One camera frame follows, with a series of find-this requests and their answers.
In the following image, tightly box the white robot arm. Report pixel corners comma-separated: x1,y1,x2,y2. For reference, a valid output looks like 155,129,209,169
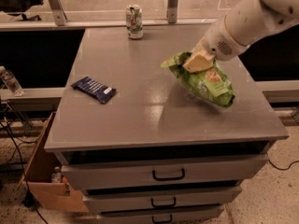
183,0,299,73

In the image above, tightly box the black floor cable right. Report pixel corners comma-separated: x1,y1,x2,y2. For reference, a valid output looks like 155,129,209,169
267,159,299,172

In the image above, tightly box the dark blue snack packet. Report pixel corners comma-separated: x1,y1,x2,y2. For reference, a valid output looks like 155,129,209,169
71,77,117,105

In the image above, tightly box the metal window frame rail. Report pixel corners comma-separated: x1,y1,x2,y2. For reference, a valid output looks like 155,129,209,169
0,0,250,33

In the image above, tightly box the brown cardboard box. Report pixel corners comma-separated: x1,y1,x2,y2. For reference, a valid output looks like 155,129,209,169
25,112,88,213

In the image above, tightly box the top grey drawer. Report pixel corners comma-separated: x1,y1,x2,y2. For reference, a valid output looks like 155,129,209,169
62,154,268,190

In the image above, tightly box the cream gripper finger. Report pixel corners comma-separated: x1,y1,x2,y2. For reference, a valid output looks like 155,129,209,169
183,53,215,73

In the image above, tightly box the small bottle in box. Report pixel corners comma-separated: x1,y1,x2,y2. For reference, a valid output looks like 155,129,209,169
51,166,62,183

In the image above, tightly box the clear plastic water bottle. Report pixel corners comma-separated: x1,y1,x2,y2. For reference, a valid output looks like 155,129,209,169
0,66,23,96

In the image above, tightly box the white green soda can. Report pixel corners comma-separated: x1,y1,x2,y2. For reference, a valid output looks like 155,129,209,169
126,5,143,39

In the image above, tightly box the black floor cable left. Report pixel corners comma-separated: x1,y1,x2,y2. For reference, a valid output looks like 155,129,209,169
0,101,50,224

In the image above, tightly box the middle grey drawer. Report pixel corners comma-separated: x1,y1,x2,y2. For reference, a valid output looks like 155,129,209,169
83,186,241,213

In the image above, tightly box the grey drawer cabinet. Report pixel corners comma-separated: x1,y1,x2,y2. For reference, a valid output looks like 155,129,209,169
43,24,290,224

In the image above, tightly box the black floor cable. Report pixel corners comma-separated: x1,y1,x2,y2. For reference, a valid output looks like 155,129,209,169
267,159,299,172
0,101,50,224

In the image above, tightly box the bottom grey drawer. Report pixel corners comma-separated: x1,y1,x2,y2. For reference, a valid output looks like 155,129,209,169
99,205,223,224

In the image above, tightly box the grey drawer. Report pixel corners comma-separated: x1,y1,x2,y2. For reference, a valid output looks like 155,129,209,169
83,186,241,213
62,154,268,190
99,205,223,224

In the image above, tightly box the green rice chip bag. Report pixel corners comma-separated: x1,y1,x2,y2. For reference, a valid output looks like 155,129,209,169
161,52,235,107

